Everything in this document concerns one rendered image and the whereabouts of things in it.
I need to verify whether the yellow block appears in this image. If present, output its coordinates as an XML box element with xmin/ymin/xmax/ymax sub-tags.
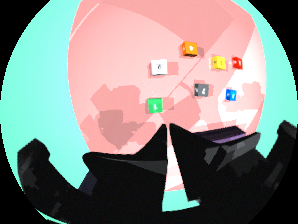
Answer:
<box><xmin>213</xmin><ymin>56</ymin><xmax>226</xmax><ymax>69</ymax></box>

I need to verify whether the blue block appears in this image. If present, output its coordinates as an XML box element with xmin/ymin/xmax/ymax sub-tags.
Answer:
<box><xmin>225</xmin><ymin>89</ymin><xmax>237</xmax><ymax>101</ymax></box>

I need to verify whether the small green block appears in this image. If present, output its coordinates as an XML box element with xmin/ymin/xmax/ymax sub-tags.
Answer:
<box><xmin>148</xmin><ymin>97</ymin><xmax>164</xmax><ymax>113</ymax></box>

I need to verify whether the orange block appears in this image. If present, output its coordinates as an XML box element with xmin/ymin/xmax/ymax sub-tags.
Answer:
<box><xmin>182</xmin><ymin>41</ymin><xmax>198</xmax><ymax>57</ymax></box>

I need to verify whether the red block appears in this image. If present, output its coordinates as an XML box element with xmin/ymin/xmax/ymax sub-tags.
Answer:
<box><xmin>233</xmin><ymin>57</ymin><xmax>243</xmax><ymax>69</ymax></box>

